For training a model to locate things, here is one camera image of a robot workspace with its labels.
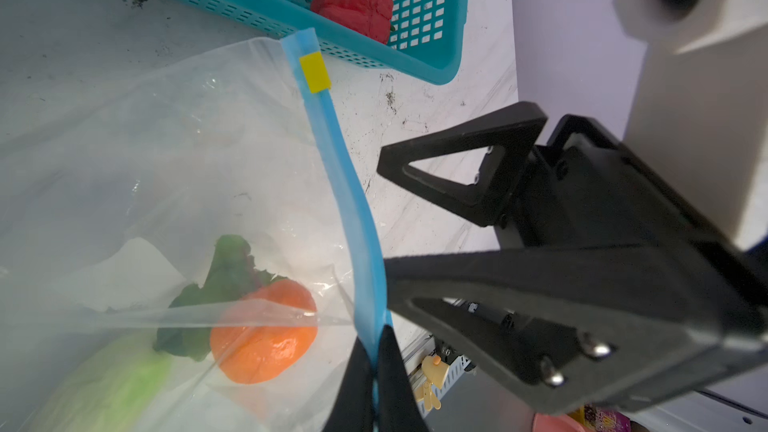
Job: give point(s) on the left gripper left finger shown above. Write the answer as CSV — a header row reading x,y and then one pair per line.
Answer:
x,y
353,409

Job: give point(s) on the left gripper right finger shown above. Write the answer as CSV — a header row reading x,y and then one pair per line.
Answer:
x,y
397,408

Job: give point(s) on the clear zip top bag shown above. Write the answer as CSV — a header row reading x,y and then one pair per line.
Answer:
x,y
107,217

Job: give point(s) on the red strawberry toy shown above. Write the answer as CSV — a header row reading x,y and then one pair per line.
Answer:
x,y
371,18

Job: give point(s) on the yellow wooden toy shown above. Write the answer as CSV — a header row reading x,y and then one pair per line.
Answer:
x,y
435,372

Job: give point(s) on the orange persimmon toy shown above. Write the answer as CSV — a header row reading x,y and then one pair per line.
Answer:
x,y
251,355

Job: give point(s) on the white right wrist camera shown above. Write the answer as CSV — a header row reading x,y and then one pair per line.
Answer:
x,y
699,114

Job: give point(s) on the white radish toy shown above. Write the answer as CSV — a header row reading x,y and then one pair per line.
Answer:
x,y
111,389

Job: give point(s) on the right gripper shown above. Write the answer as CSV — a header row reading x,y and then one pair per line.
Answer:
x,y
621,294

